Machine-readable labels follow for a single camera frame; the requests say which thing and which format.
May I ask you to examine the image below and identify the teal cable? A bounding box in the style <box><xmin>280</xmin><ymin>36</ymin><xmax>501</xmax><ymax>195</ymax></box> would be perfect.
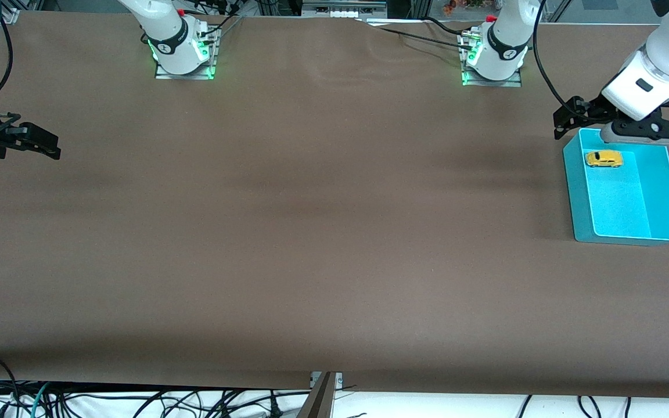
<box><xmin>30</xmin><ymin>381</ymin><xmax>52</xmax><ymax>418</ymax></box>

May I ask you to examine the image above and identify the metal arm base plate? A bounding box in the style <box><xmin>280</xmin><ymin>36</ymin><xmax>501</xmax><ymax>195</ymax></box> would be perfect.
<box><xmin>461</xmin><ymin>34</ymin><xmax>523</xmax><ymax>88</ymax></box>
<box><xmin>154</xmin><ymin>28</ymin><xmax>218</xmax><ymax>81</ymax></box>

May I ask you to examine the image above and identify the cyan plastic bin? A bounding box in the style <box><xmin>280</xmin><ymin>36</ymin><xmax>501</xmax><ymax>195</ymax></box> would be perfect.
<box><xmin>563</xmin><ymin>128</ymin><xmax>669</xmax><ymax>247</ymax></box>

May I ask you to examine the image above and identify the white power strip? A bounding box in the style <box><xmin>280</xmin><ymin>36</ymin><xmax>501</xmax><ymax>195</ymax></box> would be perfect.
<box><xmin>301</xmin><ymin>0</ymin><xmax>389</xmax><ymax>19</ymax></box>

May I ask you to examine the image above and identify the brown table mat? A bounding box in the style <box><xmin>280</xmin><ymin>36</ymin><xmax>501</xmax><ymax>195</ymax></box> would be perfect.
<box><xmin>0</xmin><ymin>10</ymin><xmax>669</xmax><ymax>400</ymax></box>

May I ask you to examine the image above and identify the metal table bracket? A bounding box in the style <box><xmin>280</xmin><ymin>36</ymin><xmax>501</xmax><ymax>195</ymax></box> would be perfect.
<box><xmin>296</xmin><ymin>372</ymin><xmax>344</xmax><ymax>418</ymax></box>

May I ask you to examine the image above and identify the yellow beetle toy car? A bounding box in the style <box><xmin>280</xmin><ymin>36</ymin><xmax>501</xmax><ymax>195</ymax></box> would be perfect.
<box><xmin>585</xmin><ymin>150</ymin><xmax>625</xmax><ymax>170</ymax></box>

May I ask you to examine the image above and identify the black cable on mat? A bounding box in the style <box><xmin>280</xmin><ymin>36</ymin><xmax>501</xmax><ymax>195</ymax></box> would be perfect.
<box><xmin>364</xmin><ymin>20</ymin><xmax>477</xmax><ymax>47</ymax></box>

